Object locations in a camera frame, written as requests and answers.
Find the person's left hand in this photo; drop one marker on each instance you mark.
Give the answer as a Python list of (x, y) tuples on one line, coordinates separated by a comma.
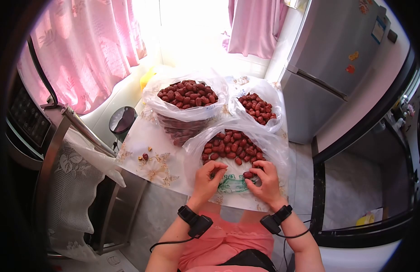
[(204, 185)]

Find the person's right hand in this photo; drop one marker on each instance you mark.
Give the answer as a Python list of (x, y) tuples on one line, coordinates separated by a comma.
[(268, 188)]

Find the person's right fingers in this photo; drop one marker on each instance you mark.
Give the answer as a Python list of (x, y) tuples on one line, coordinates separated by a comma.
[(265, 169)]

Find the person's left fingers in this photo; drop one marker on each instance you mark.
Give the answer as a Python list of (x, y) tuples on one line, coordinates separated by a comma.
[(215, 165)]

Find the person's right thumb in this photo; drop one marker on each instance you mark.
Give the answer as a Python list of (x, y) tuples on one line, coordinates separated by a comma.
[(252, 182)]

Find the single red date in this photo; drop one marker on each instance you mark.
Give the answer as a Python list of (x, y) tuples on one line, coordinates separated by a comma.
[(248, 175)]

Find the pile of red dates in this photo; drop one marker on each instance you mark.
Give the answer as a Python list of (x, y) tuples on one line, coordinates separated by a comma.
[(257, 108), (188, 94), (232, 148)]

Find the clear plastic bag green print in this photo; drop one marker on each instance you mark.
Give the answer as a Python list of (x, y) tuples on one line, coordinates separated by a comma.
[(196, 149)]

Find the black wrist band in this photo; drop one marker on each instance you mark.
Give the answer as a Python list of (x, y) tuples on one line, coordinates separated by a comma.
[(196, 222), (274, 219)]

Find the large clear plastic bag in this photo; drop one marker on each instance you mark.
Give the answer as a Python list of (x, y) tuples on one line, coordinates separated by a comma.
[(182, 114)]

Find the floral tablecloth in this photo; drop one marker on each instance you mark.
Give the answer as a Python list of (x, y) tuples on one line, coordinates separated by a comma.
[(152, 136)]

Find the person's body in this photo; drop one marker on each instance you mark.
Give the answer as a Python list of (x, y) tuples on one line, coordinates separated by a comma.
[(227, 253)]

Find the small clear plastic bag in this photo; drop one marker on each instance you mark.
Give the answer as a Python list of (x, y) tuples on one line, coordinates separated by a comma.
[(267, 91)]

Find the black round bin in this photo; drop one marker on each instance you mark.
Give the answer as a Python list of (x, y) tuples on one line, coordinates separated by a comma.
[(123, 120)]

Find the black framed glass door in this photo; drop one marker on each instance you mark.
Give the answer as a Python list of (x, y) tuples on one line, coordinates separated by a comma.
[(366, 136)]

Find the yellow plastic container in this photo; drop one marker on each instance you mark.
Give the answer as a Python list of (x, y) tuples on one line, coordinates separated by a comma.
[(145, 80)]

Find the small yellow floor object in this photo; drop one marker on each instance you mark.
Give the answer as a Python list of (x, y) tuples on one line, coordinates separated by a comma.
[(365, 219)]

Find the silver refrigerator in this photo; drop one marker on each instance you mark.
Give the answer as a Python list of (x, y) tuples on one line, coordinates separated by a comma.
[(329, 61)]

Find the bright window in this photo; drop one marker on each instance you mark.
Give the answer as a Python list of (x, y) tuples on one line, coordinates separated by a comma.
[(193, 27)]

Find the pink leaf-pattern curtain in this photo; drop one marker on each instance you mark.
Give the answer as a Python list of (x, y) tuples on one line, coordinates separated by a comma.
[(84, 51), (254, 27)]

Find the white lace cloth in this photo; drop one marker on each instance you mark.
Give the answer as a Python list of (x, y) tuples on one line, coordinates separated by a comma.
[(72, 190)]

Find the dark machine with control panel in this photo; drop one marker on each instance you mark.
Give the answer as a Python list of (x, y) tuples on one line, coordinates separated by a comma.
[(28, 119)]

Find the metal frame chair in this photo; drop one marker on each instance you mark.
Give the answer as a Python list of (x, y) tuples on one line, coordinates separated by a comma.
[(125, 207)]

